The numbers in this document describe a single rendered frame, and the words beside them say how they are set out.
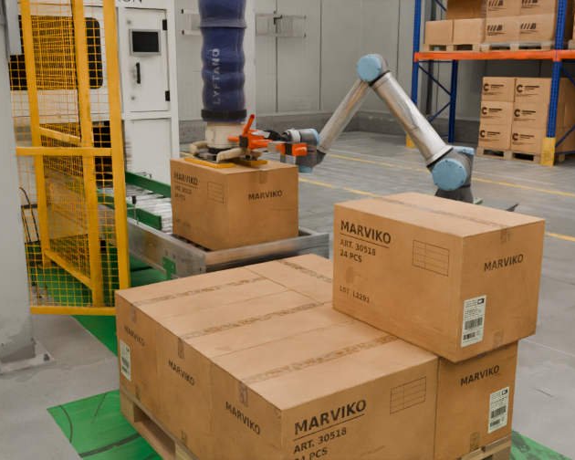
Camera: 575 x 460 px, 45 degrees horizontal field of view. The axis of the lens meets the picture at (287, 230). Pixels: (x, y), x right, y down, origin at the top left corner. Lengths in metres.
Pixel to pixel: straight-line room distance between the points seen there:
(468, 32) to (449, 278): 9.63
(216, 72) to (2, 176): 1.10
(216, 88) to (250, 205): 0.59
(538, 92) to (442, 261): 8.78
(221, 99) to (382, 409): 1.81
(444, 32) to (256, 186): 8.97
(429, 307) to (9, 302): 2.12
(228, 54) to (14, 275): 1.47
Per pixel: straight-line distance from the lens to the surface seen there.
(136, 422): 2.97
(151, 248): 3.65
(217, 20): 3.38
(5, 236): 3.51
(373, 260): 2.38
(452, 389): 2.35
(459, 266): 2.12
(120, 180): 3.69
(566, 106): 11.16
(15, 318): 3.62
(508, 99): 11.15
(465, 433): 2.49
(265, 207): 3.30
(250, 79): 6.42
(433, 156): 3.24
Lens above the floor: 1.44
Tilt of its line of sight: 14 degrees down
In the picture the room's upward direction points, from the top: straight up
